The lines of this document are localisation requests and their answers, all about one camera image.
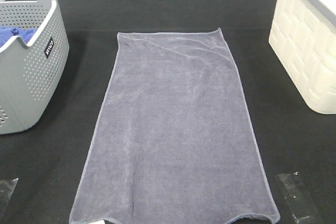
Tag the grey towel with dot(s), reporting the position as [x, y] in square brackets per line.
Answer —
[173, 142]

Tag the clear tape strip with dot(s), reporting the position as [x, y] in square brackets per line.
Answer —
[298, 199]
[7, 187]

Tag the black table cloth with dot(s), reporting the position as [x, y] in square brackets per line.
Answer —
[48, 159]

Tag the grey perforated laundry basket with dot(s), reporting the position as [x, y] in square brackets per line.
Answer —
[30, 72]

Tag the blue towel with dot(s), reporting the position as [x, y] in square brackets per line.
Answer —
[9, 32]

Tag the clear tape strip left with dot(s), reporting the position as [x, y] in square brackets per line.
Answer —
[7, 187]

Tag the cream plastic storage bin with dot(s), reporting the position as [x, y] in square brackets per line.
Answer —
[302, 36]

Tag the clear tape strip right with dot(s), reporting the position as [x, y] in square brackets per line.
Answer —
[298, 199]

